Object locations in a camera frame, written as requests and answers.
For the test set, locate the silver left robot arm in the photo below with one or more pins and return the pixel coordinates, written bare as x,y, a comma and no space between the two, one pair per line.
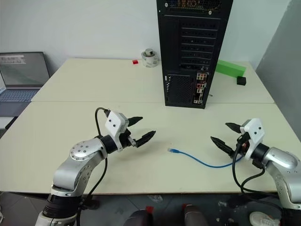
77,164

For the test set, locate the green foam block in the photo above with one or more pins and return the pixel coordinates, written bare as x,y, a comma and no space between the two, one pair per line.
230,68

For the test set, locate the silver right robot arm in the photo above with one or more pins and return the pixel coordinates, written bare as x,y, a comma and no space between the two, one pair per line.
282,162

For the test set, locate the black computer tower case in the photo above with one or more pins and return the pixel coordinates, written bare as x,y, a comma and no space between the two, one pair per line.
174,47

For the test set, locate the grey laptop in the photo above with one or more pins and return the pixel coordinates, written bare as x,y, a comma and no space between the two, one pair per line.
21,70

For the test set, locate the small red block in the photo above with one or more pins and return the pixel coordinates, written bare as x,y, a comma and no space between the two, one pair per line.
135,62

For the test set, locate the small black box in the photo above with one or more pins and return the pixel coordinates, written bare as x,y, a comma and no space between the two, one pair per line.
241,80

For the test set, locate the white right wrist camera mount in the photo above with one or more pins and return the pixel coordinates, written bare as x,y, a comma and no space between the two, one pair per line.
255,134

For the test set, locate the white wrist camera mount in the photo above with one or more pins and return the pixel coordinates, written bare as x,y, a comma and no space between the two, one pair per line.
114,124
255,134

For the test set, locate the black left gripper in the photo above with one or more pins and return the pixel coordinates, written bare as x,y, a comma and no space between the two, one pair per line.
127,139

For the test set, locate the grey partition panel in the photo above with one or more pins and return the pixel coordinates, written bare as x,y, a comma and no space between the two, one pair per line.
282,70

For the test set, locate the white tape roll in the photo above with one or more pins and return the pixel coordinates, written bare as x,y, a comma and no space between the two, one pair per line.
150,61

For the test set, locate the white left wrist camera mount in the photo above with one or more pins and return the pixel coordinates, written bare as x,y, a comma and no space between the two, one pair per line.
114,124

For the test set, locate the white shoe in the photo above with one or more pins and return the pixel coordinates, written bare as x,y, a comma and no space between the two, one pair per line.
261,217

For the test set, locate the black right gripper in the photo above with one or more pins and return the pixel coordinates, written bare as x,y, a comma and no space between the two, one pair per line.
242,143

